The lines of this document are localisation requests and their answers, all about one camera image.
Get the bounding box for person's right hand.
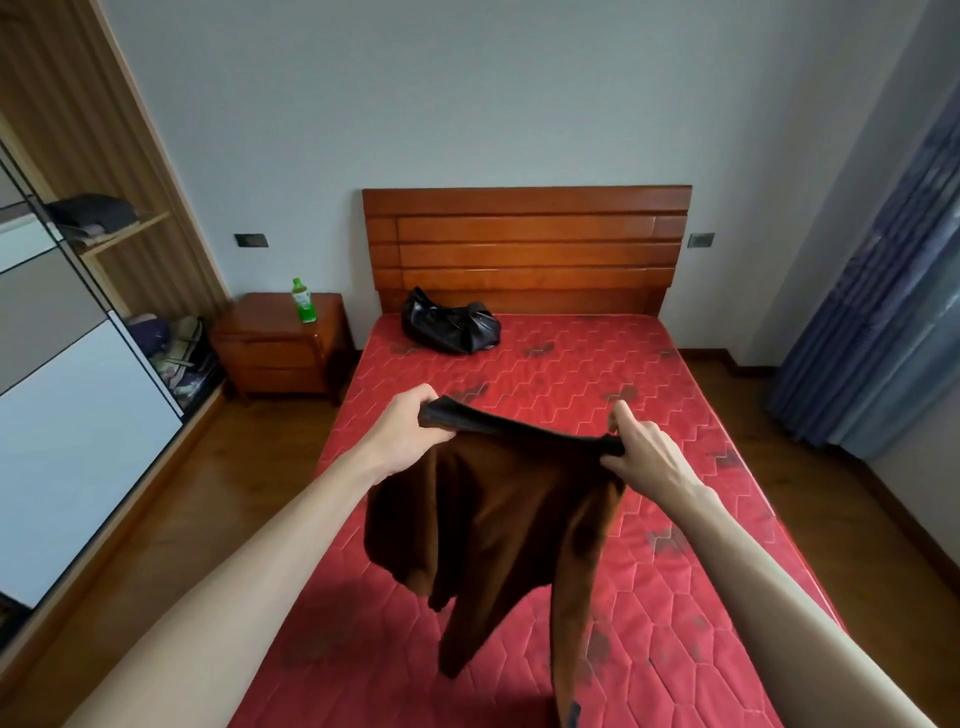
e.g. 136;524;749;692
600;399;720;519

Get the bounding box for person's left hand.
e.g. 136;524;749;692
358;383;457;481

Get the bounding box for dark brown trousers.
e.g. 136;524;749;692
363;396;628;728

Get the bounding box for person's left forearm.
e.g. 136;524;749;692
63;446;387;728

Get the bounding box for person's right forearm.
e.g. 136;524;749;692
663;487;939;728

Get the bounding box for black leather bag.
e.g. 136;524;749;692
400;286;503;356

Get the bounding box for wooden nightstand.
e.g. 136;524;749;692
208;291;355;407

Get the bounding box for red quilted mattress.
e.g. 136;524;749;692
228;312;845;728

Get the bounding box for wooden headboard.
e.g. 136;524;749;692
362;185;693;318

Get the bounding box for pile of bags and clothes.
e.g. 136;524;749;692
123;312;223;410

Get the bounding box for blue curtain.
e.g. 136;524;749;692
766;78;960;462

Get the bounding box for white sliding wardrobe door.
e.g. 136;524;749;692
0;142;186;610

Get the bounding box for folded dark clothes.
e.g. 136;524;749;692
45;193;141;243

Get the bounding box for wooden wardrobe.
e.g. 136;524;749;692
0;0;231;676

